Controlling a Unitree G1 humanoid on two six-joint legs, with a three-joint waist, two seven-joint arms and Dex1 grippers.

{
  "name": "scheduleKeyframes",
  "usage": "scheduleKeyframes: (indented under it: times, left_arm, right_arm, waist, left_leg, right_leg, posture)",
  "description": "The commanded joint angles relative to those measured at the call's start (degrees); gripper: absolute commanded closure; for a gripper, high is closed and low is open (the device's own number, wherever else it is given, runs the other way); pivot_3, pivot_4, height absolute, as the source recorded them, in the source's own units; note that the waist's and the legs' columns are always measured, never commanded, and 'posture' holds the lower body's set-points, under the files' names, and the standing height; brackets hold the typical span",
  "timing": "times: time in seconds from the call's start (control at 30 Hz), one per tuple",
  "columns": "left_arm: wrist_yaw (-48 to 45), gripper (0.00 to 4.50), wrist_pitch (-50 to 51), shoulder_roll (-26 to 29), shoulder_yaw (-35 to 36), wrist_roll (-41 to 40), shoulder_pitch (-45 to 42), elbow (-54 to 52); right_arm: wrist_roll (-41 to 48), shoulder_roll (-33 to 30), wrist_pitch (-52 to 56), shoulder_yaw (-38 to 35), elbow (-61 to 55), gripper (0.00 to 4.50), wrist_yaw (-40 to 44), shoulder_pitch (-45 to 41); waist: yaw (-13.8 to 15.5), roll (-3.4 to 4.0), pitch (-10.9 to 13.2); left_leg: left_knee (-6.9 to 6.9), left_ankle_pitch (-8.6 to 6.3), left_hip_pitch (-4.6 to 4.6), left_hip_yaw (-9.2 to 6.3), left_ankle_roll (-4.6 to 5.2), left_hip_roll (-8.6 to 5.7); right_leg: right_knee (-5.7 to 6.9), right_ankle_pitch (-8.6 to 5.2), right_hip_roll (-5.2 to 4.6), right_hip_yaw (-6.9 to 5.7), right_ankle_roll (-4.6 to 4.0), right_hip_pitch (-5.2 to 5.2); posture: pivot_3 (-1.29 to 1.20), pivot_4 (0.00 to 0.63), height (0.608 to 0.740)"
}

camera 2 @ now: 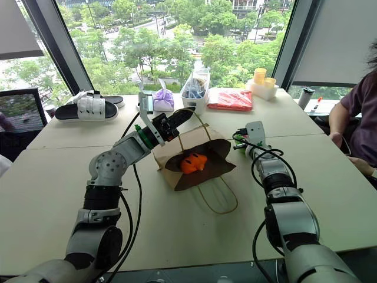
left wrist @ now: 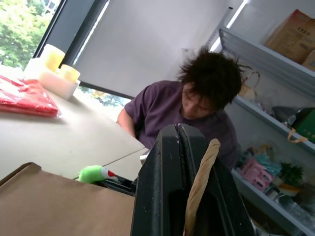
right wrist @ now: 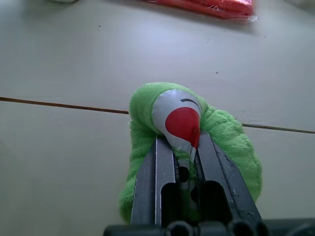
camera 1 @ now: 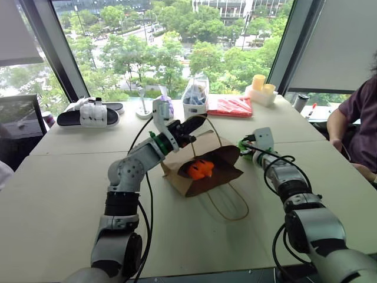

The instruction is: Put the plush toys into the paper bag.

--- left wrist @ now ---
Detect black window frame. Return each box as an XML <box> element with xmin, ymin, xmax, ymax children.
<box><xmin>32</xmin><ymin>0</ymin><xmax>135</xmax><ymax>100</ymax></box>

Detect tall pale yellow cup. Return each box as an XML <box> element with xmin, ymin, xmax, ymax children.
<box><xmin>42</xmin><ymin>44</ymin><xmax>66</xmax><ymax>72</ymax></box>

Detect pink plastic basket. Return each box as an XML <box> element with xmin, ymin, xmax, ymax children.
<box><xmin>239</xmin><ymin>158</ymin><xmax>274</xmax><ymax>192</ymax></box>

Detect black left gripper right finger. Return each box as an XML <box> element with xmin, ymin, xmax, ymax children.
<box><xmin>177</xmin><ymin>124</ymin><xmax>256</xmax><ymax>236</ymax></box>

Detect white roller blind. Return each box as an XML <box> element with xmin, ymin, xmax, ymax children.
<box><xmin>78</xmin><ymin>0</ymin><xmax>247</xmax><ymax>98</ymax></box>

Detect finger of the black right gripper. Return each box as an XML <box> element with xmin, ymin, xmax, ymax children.
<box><xmin>94</xmin><ymin>177</ymin><xmax>137</xmax><ymax>197</ymax></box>

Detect dark green box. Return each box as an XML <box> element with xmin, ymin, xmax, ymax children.
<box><xmin>291</xmin><ymin>107</ymin><xmax>315</xmax><ymax>145</ymax></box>

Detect white plastic tray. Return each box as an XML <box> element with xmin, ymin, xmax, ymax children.
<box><xmin>23</xmin><ymin>57</ymin><xmax>81</xmax><ymax>100</ymax></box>

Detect red folded cloth in plastic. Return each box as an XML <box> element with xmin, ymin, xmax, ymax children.
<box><xmin>0</xmin><ymin>74</ymin><xmax>62</xmax><ymax>119</ymax></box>

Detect small green potted plant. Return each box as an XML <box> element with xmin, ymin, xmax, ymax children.
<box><xmin>272</xmin><ymin>161</ymin><xmax>305</xmax><ymax>198</ymax></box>

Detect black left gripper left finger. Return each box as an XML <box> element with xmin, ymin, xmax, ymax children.
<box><xmin>130</xmin><ymin>124</ymin><xmax>187</xmax><ymax>236</ymax></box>

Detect person in purple shirt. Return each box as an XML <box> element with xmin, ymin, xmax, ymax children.
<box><xmin>116</xmin><ymin>46</ymin><xmax>244</xmax><ymax>171</ymax></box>

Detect green plush toy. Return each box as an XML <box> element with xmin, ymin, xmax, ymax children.
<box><xmin>78</xmin><ymin>165</ymin><xmax>121</xmax><ymax>184</ymax></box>

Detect clear bag with handles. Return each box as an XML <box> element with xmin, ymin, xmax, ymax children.
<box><xmin>238</xmin><ymin>70</ymin><xmax>262</xmax><ymax>102</ymax></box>

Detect short pale yellow cup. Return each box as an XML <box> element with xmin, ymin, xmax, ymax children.
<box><xmin>58</xmin><ymin>64</ymin><xmax>81</xmax><ymax>84</ymax></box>

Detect teal plastic item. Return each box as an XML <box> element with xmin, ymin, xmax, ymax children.
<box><xmin>253</xmin><ymin>152</ymin><xmax>282</xmax><ymax>176</ymax></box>

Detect grey metal shelf rack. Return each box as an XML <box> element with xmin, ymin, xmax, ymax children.
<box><xmin>206</xmin><ymin>6</ymin><xmax>315</xmax><ymax>236</ymax></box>

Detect yellow ribbon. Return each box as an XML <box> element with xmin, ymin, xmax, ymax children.
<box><xmin>287</xmin><ymin>127</ymin><xmax>309</xmax><ymax>144</ymax></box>

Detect small metal cup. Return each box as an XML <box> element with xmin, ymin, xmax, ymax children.
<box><xmin>265</xmin><ymin>186</ymin><xmax>281</xmax><ymax>200</ymax></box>

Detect large brown cardboard box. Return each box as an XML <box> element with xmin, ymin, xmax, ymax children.
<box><xmin>264</xmin><ymin>9</ymin><xmax>315</xmax><ymax>65</ymax></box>

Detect brown paper bag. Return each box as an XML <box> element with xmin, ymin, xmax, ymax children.
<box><xmin>0</xmin><ymin>138</ymin><xmax>221</xmax><ymax>236</ymax></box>

